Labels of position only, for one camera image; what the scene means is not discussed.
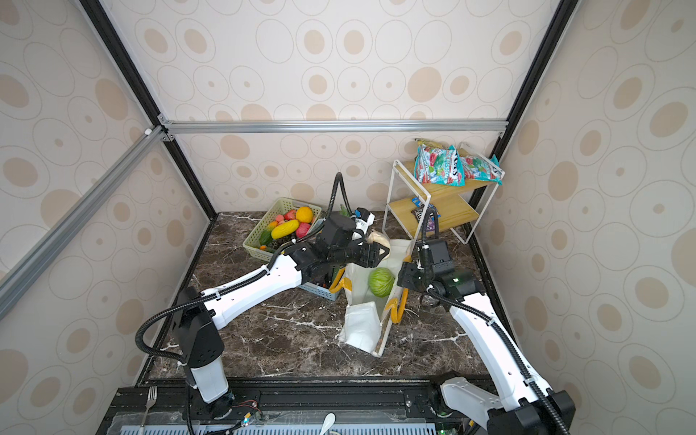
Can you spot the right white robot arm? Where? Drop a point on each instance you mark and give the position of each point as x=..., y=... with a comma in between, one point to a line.
x=524, y=402

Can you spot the black vertical frame post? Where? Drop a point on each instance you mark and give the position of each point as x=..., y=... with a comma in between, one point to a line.
x=106, y=31

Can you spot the green perforated plastic basket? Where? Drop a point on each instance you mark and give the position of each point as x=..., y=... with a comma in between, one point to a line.
x=257, y=242

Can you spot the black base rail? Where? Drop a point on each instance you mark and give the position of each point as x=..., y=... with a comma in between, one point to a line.
x=394, y=405

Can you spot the white wire wooden shelf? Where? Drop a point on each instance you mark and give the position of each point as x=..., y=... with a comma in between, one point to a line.
x=461, y=208

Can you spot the white grocery bag yellow handles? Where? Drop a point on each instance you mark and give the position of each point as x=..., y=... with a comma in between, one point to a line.
x=368, y=318

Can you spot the cream white toy bun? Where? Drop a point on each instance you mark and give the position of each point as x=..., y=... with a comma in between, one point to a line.
x=379, y=238

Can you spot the dark candy packet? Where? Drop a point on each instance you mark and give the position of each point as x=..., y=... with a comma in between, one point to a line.
x=418, y=212

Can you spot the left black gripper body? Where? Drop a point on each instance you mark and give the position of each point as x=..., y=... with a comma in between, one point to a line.
x=338, y=256

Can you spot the yellow toy banana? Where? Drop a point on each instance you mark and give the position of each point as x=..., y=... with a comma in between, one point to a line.
x=287, y=228

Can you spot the metal fork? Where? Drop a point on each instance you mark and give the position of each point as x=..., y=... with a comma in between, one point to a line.
x=150, y=402

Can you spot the colorful candy bag right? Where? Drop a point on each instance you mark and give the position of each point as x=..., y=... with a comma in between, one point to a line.
x=479, y=169

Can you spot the green toy cabbage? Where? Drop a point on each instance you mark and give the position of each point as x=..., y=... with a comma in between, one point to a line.
x=380, y=282

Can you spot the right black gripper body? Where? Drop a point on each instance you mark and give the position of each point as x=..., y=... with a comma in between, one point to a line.
x=414, y=277

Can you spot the pink toy fruit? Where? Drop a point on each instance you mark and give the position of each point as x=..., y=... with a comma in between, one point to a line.
x=302, y=230

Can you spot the colorful candy bag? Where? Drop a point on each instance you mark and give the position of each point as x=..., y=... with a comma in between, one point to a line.
x=438, y=164
x=479, y=169

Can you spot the white spoon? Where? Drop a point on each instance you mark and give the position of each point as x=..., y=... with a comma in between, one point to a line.
x=328, y=423

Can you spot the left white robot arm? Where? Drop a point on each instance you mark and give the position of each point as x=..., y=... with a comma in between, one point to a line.
x=197, y=321

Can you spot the blue perforated plastic basket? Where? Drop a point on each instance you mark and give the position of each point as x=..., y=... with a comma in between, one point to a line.
x=321, y=288

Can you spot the colorful candy bag left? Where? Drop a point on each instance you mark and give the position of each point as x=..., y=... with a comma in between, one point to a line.
x=438, y=164

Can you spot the silver horizontal aluminium bar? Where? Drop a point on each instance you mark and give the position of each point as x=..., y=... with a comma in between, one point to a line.
x=326, y=127

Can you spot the silver diagonal aluminium bar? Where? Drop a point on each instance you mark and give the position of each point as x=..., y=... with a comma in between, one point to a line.
x=20, y=279

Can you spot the orange toy fruit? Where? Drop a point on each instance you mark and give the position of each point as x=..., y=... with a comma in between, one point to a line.
x=304, y=215

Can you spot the black right frame post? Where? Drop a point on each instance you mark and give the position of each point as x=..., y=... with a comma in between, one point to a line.
x=525, y=46

